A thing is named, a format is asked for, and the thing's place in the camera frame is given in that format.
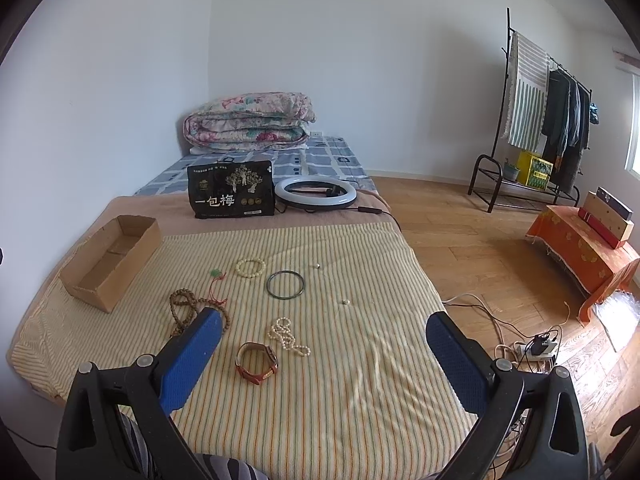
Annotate brown wooden bead necklace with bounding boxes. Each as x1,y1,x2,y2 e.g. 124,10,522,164
168,287,231,338

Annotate brown leather strap watch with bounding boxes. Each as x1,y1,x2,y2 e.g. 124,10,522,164
234,341,279,386

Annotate pearl bead necklace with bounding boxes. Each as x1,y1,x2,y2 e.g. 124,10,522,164
268,316,312,359

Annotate black bangle ring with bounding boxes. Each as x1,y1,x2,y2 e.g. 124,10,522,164
264,270,306,302

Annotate cream bead bracelet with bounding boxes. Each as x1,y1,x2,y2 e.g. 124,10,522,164
234,257,266,278

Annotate white power strip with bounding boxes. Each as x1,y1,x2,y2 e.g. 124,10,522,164
512,333,559,363

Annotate open cardboard box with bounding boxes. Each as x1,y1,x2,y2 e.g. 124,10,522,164
60,214,162,313

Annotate yellow striped blanket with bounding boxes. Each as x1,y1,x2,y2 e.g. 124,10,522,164
11,223,474,479

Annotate brown bed blanket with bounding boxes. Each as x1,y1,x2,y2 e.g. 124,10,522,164
6,191,400,362

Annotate orange cloth covered table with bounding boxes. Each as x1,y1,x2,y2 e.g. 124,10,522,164
526,205,639,325

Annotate black snack bag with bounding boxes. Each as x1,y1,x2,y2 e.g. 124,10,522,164
188,160,276,219

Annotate black clothes rack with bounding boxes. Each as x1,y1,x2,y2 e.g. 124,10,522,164
466,8,582,214

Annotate stacked gift boxes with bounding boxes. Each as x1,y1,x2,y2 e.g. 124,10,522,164
578,191,634,249

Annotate yellow box on rack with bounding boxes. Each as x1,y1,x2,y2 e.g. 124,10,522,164
516,151,553,191

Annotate blue checked bed sheet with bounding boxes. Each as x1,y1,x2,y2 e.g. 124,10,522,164
136,132,376,196

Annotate folded floral quilt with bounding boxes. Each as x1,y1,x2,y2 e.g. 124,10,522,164
182,92,316,152

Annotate dark hanging clothes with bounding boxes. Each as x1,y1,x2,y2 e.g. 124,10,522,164
542,68,591,194

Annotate striped hanging towel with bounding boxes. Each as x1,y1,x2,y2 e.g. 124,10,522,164
501,30,550,152

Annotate ring light cable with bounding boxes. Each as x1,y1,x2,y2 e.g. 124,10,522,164
304,204,404,233

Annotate white ring light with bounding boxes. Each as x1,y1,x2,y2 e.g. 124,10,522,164
274,176,357,211

